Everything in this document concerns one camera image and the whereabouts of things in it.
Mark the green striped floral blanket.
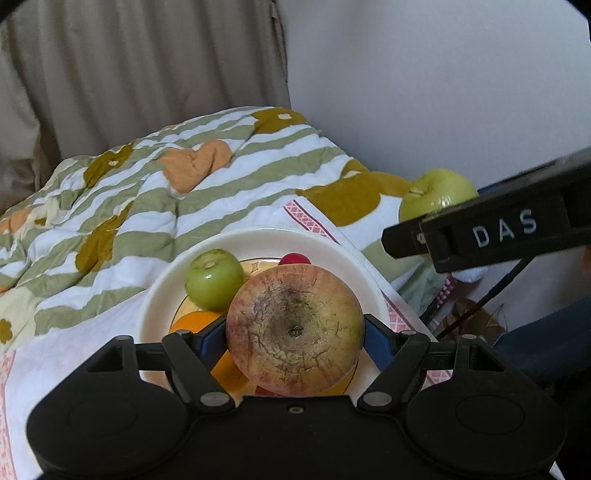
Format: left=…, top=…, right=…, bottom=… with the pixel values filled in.
left=1, top=107, right=444, bottom=350

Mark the small green apple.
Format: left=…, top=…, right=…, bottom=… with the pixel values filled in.
left=184, top=249, right=245, bottom=312

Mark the beige curtain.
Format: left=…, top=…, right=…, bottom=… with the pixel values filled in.
left=1, top=1, right=290, bottom=208

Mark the cherry tomato front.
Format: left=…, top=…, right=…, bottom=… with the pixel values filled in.
left=279, top=252, right=311, bottom=265

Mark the cream duck bowl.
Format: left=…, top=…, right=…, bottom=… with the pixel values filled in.
left=138, top=228, right=392, bottom=407

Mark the large green apple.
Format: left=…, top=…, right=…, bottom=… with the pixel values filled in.
left=399, top=168, right=479, bottom=223

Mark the large red yellow apple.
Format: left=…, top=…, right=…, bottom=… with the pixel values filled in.
left=226, top=264, right=363, bottom=397

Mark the cherry tomato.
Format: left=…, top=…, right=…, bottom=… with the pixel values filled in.
left=256, top=386, right=276, bottom=397
left=279, top=252, right=311, bottom=265

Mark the large orange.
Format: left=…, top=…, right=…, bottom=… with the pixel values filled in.
left=169, top=311, right=221, bottom=333

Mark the pink floral towel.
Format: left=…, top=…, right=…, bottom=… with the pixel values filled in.
left=1, top=195, right=443, bottom=479

